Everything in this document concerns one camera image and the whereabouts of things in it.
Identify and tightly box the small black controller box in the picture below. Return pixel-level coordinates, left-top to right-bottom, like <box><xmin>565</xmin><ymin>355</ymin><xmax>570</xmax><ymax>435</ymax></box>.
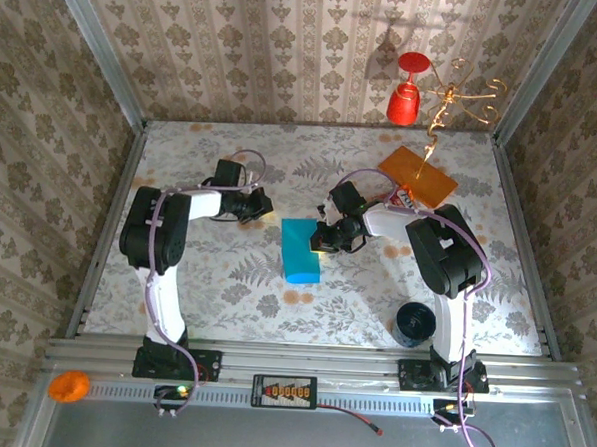
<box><xmin>153</xmin><ymin>383</ymin><xmax>195</xmax><ymax>412</ymax></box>
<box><xmin>431</xmin><ymin>398</ymin><xmax>475</xmax><ymax>427</ymax></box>

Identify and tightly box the black power distribution board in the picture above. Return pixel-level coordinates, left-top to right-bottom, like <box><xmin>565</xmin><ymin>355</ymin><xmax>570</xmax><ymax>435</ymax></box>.
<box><xmin>250</xmin><ymin>373</ymin><xmax>319</xmax><ymax>412</ymax></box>

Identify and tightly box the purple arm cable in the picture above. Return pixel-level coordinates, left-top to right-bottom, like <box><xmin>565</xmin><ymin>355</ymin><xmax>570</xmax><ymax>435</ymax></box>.
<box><xmin>137</xmin><ymin>144</ymin><xmax>268</xmax><ymax>422</ymax></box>
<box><xmin>324</xmin><ymin>166</ymin><xmax>513</xmax><ymax>447</ymax></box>

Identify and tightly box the gold wire glass rack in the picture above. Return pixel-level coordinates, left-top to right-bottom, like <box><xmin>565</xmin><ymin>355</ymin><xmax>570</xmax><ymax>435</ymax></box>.
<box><xmin>415</xmin><ymin>57</ymin><xmax>508</xmax><ymax>185</ymax></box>

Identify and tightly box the dark blue mug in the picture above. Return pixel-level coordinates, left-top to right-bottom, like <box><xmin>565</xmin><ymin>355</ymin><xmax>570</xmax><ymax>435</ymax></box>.
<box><xmin>390</xmin><ymin>301</ymin><xmax>439</xmax><ymax>350</ymax></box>

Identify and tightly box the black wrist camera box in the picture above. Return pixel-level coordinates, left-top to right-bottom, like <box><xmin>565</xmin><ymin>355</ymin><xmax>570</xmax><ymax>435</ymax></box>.
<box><xmin>327</xmin><ymin>180</ymin><xmax>368</xmax><ymax>218</ymax></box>
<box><xmin>213</xmin><ymin>158</ymin><xmax>248</xmax><ymax>188</ymax></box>

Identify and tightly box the red wire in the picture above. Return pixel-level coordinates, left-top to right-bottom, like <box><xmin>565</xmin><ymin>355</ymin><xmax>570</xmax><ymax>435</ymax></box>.
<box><xmin>315</xmin><ymin>403</ymin><xmax>385</xmax><ymax>436</ymax></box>

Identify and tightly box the aluminium frame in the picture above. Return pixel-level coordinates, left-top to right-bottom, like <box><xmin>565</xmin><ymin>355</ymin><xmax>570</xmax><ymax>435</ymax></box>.
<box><xmin>13</xmin><ymin>0</ymin><xmax>597</xmax><ymax>447</ymax></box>

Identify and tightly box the orange ball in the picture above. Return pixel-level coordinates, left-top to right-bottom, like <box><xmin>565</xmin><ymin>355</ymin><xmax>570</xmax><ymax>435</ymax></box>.
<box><xmin>47</xmin><ymin>369</ymin><xmax>92</xmax><ymax>405</ymax></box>

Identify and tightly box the Fox's fruit candy bag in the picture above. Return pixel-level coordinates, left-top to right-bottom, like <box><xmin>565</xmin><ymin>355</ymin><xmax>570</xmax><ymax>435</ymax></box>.
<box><xmin>373</xmin><ymin>184</ymin><xmax>422</xmax><ymax>211</ymax></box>

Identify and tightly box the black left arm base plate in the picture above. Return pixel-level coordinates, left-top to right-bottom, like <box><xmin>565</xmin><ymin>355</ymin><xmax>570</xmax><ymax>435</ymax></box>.
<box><xmin>131</xmin><ymin>334</ymin><xmax>224</xmax><ymax>384</ymax></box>

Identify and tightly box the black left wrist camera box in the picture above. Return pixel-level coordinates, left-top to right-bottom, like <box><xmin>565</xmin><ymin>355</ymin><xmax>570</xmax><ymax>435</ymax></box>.
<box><xmin>213</xmin><ymin>158</ymin><xmax>248</xmax><ymax>188</ymax></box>

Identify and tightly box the white slotted cable duct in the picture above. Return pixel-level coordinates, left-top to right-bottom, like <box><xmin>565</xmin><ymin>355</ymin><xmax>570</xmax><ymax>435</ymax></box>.
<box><xmin>88</xmin><ymin>380</ymin><xmax>436</xmax><ymax>418</ymax></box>

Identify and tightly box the wooden rack base board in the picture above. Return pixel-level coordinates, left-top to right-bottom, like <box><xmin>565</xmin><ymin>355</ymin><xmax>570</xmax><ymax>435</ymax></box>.
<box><xmin>375</xmin><ymin>145</ymin><xmax>460</xmax><ymax>212</ymax></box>

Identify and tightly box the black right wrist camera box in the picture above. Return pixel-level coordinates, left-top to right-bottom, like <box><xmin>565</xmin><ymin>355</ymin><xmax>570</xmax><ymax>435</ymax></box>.
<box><xmin>327</xmin><ymin>180</ymin><xmax>368</xmax><ymax>218</ymax></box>

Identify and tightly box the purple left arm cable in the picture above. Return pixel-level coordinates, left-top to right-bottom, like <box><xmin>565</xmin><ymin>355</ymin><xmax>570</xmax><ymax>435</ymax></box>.
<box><xmin>137</xmin><ymin>144</ymin><xmax>268</xmax><ymax>422</ymax></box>

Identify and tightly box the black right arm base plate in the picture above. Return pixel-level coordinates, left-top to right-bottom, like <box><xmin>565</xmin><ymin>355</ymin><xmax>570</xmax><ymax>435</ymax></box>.
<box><xmin>396</xmin><ymin>356</ymin><xmax>492</xmax><ymax>396</ymax></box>

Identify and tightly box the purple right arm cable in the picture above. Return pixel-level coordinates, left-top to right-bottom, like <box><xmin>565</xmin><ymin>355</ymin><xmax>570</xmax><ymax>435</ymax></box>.
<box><xmin>324</xmin><ymin>166</ymin><xmax>513</xmax><ymax>447</ymax></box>

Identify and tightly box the red wine glass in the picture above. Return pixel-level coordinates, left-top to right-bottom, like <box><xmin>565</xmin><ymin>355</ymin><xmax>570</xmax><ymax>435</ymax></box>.
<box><xmin>386</xmin><ymin>50</ymin><xmax>432</xmax><ymax>128</ymax></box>

